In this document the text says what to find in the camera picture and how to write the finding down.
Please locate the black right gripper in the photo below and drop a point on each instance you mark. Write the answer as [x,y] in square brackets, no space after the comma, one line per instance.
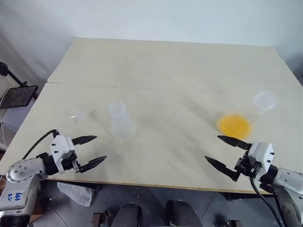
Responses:
[246,166]

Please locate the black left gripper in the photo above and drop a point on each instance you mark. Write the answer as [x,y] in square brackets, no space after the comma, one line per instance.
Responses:
[69,163]

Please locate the clear plastic beaker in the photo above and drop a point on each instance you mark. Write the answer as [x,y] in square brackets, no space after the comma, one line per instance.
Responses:
[120,125]

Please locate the flask with yellow liquid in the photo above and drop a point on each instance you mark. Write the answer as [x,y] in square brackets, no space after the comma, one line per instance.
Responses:
[264,104]

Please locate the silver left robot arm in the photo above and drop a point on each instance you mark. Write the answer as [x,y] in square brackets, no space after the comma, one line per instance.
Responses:
[21,170]

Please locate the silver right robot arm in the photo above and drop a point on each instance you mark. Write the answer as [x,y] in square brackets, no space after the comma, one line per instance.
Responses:
[287,179]

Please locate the crumpled clear plastic bag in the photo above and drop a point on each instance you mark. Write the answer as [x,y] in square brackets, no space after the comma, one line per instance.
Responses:
[75,192]

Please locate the dark brown block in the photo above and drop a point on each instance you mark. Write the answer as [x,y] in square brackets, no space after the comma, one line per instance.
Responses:
[99,217]
[233,223]

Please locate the dark grey rounded shape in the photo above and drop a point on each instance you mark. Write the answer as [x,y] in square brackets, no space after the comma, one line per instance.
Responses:
[182,212]
[127,215]

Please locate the black tablet screen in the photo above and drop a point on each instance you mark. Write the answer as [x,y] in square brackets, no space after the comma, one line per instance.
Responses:
[17,97]

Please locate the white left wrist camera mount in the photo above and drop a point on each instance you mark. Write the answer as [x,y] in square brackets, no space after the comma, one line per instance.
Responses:
[60,145]

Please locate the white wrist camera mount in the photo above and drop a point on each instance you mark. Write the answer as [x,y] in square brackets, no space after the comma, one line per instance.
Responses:
[261,153]
[60,145]

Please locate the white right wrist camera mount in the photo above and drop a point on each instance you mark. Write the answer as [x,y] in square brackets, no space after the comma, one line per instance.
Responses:
[261,153]

